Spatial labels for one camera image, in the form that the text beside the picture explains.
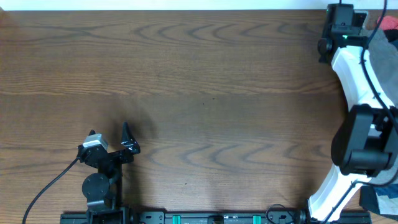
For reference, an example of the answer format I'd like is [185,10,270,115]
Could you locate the red cloth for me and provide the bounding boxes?
[377,16,398,30]

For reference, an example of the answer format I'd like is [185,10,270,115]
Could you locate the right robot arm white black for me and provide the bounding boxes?
[295,2,397,223]

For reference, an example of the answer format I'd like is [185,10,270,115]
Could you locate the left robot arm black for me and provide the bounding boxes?
[77,122,141,212]

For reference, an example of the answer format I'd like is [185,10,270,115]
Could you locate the grey shorts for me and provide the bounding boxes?
[369,30,397,108]

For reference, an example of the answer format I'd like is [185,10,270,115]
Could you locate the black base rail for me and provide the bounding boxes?
[60,207,373,224]

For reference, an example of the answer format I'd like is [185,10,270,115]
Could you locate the black patterned garment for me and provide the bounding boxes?
[359,184,397,221]

